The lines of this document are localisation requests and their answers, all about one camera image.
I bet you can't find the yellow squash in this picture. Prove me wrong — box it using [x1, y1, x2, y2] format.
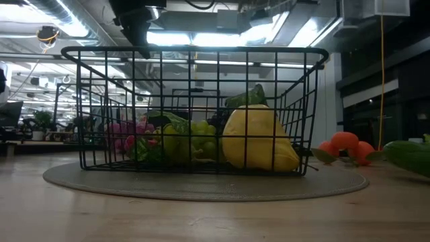
[221, 104, 301, 173]

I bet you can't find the potted plant in white pot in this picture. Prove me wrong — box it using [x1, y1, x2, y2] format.
[32, 110, 54, 142]

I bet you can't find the green grape bunch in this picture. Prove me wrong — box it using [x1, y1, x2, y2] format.
[153, 110, 224, 165]

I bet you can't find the purple garlic braid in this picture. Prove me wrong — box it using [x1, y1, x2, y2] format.
[105, 119, 157, 154]

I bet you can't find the yellow hanging cable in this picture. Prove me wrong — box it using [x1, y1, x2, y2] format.
[378, 15, 386, 151]

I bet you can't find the black wire basket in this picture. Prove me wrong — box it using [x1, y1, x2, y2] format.
[60, 46, 330, 177]

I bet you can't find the dark computer monitor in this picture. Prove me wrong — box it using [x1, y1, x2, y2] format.
[0, 100, 24, 135]

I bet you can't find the green cucumber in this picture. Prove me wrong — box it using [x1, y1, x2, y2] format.
[382, 133, 430, 179]

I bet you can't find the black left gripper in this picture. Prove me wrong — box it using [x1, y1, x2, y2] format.
[109, 0, 167, 60]

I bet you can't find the ceiling cord reel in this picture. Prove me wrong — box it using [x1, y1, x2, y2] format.
[36, 26, 60, 44]

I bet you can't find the grey round placemat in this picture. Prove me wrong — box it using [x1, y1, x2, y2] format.
[42, 161, 370, 202]

